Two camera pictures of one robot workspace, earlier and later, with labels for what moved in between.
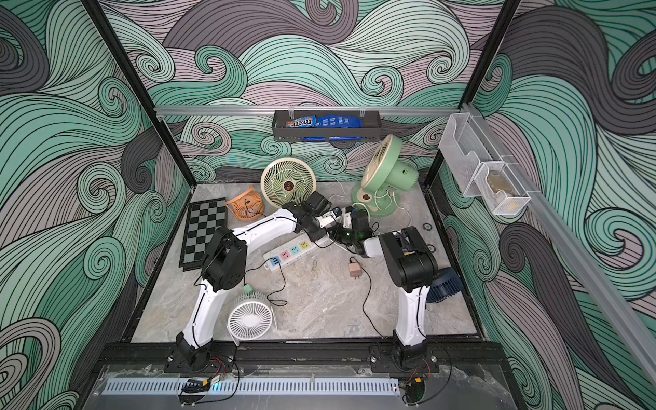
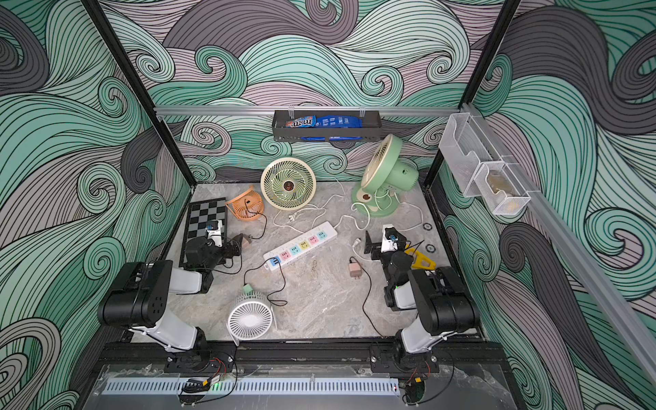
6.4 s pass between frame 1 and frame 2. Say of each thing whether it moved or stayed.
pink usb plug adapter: stayed
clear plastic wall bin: stayed
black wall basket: stayed
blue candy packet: stayed
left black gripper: moved
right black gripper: moved
